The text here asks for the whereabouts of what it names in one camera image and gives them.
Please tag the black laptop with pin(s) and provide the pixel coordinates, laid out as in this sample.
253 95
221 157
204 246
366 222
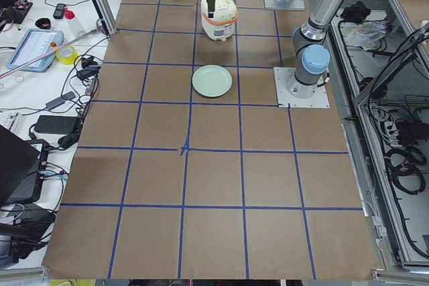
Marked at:
22 164

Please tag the green plate near arm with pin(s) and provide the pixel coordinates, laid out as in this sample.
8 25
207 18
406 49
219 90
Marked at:
212 81

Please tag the black round cup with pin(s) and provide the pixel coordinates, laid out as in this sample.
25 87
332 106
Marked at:
43 23

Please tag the red cap squeeze bottle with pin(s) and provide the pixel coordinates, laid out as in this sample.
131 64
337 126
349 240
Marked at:
73 22

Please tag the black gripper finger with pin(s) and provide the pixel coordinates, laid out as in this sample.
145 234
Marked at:
211 8

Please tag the white rice cooker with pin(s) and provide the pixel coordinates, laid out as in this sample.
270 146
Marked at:
222 25

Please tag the black power adapter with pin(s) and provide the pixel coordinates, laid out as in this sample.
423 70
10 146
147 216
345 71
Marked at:
51 124

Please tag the blue teach pendant tablet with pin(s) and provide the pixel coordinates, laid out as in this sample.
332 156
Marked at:
35 43

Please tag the yellow tape roll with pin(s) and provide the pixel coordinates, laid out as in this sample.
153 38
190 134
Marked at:
66 55

